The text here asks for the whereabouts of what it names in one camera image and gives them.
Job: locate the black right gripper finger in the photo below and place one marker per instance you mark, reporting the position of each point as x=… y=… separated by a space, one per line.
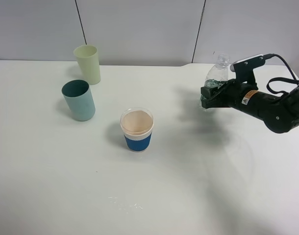
x=213 y=103
x=214 y=92

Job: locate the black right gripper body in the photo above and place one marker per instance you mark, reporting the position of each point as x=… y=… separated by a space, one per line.
x=233 y=92

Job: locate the clear green-label water bottle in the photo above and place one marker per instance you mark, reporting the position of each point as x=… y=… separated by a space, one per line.
x=218 y=73

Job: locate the white cup with blue sleeve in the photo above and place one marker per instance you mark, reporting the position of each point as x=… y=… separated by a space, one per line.
x=137 y=125

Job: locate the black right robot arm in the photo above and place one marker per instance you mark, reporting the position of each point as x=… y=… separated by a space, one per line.
x=280 y=114

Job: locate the pale yellow-green plastic cup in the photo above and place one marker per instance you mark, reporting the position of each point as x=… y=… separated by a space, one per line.
x=88 y=61

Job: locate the teal blue plastic cup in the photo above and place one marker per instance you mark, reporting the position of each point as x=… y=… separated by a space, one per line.
x=79 y=99

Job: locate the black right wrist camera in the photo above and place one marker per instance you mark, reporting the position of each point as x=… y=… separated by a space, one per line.
x=243 y=68

